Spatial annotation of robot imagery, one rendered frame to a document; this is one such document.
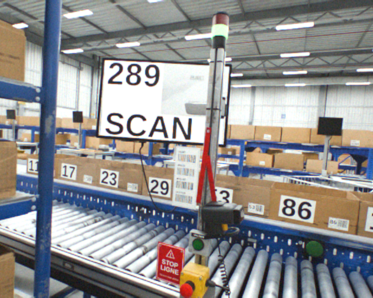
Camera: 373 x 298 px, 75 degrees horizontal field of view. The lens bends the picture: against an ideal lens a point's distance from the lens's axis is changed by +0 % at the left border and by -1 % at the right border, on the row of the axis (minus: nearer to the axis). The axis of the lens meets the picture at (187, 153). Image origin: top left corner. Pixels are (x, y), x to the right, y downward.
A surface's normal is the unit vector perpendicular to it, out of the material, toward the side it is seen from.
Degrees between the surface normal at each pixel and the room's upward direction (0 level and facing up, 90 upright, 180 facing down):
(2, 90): 90
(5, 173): 90
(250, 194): 90
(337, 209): 90
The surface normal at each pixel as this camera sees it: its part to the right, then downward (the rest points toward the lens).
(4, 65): 0.91, 0.09
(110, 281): -0.40, 0.02
